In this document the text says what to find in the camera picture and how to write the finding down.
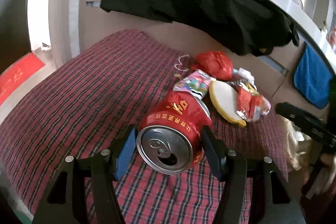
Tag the red snack wrapper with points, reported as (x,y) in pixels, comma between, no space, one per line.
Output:
(248,105)

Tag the round yellow white scrubber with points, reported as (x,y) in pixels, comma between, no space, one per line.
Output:
(224,99)

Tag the black refrigerator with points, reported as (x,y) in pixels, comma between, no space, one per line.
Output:
(15,42)

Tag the crushed red soda can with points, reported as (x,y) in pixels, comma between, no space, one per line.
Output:
(169,137)

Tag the right hand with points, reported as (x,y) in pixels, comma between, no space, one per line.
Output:
(322,179)

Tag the kleenex tissue pack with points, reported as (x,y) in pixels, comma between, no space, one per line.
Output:
(197,84)

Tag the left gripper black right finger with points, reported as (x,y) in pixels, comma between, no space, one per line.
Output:
(215,153)

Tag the red plaid tablecloth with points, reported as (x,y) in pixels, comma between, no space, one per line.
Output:
(80,108)

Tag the blue towel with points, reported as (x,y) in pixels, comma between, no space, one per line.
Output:
(311,78)

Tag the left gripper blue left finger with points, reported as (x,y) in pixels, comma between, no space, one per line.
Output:
(123,152)

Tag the black cloth on counter edge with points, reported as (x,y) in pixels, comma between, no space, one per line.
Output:
(254,27)

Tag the red plastic bag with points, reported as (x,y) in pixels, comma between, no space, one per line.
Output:
(215,63)

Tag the beige bin liner bag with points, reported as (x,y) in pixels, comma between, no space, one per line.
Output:
(297,144)

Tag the white crumpled paper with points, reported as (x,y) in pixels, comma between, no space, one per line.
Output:
(242,75)

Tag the red floor mat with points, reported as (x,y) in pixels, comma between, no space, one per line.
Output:
(20,71)

